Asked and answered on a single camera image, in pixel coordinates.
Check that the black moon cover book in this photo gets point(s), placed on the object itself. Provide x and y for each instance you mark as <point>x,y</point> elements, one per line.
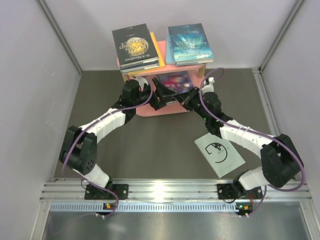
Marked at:
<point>134,45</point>

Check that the pink three-tier shelf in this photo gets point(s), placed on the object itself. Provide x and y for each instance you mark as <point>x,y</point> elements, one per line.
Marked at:
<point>196,74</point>

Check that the navy blue book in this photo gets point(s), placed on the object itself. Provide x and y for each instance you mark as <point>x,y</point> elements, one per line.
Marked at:
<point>140,67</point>

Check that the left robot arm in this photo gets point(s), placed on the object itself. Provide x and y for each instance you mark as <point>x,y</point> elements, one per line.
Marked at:
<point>79,148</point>

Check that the light blue cat book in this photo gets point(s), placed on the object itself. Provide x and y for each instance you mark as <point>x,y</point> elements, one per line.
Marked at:
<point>169,55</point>

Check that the yellow book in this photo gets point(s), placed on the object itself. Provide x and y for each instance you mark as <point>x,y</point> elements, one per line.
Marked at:
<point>161,61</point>

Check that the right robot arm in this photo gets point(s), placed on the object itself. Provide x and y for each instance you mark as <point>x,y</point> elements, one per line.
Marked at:
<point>280,161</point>

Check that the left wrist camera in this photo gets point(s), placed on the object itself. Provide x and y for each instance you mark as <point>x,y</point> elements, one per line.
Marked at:
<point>142,82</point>

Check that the grey white book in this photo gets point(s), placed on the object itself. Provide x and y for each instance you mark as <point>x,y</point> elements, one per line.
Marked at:
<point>221,155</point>

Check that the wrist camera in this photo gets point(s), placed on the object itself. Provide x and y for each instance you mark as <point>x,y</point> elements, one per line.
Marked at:
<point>142,82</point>
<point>208,85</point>

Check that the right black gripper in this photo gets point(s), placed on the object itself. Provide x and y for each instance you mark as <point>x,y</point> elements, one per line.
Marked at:
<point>187,98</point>

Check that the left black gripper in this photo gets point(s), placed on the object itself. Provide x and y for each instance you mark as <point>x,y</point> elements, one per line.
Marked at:
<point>157,99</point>

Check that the purple Robinson Crusoe book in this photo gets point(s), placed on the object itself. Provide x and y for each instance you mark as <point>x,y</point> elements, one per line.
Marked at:
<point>179,82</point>

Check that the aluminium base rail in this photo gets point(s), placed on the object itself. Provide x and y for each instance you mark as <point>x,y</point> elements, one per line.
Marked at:
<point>145,195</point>

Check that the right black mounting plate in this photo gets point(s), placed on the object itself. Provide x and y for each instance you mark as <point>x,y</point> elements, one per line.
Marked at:
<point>230,192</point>

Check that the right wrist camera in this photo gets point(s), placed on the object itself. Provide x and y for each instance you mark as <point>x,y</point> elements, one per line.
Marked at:
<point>208,85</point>

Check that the teal ocean cover book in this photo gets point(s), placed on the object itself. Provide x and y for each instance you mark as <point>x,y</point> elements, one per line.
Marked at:
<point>190,45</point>

